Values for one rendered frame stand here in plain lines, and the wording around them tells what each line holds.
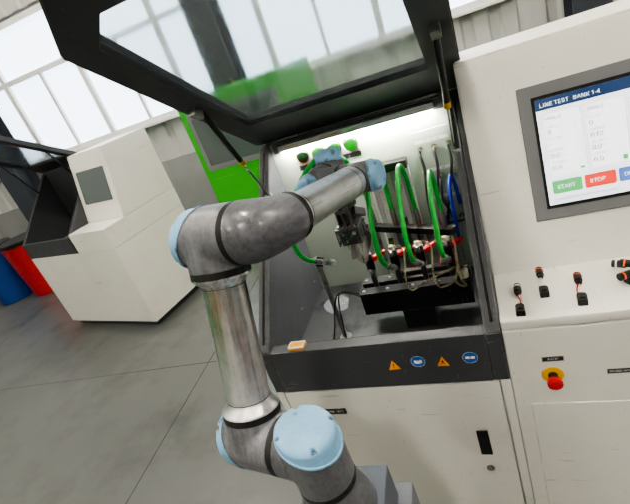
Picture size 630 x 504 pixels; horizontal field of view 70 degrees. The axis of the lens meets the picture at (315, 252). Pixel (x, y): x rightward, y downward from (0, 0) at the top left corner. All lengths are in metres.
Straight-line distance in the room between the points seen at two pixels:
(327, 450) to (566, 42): 1.07
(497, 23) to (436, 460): 4.38
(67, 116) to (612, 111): 6.33
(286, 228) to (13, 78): 6.63
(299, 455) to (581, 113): 1.03
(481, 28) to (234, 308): 4.61
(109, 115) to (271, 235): 5.81
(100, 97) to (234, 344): 5.79
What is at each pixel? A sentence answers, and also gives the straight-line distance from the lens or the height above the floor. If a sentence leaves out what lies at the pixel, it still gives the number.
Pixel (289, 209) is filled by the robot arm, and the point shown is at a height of 1.49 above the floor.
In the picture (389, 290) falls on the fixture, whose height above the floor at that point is 0.98.
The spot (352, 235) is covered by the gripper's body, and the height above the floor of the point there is 1.22.
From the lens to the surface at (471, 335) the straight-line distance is 1.22.
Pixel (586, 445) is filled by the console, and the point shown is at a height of 0.54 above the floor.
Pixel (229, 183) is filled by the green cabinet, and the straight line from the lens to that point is 4.36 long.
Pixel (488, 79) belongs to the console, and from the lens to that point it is 1.31.
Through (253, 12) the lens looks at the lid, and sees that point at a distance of 1.01.
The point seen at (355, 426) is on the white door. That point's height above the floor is 0.63.
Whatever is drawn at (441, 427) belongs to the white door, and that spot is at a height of 0.62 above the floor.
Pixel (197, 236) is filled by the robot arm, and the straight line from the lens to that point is 0.80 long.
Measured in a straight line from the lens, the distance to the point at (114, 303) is 4.46.
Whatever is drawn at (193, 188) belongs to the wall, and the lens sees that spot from 6.18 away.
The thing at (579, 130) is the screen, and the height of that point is 1.32.
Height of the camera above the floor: 1.72
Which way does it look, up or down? 24 degrees down
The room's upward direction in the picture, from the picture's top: 21 degrees counter-clockwise
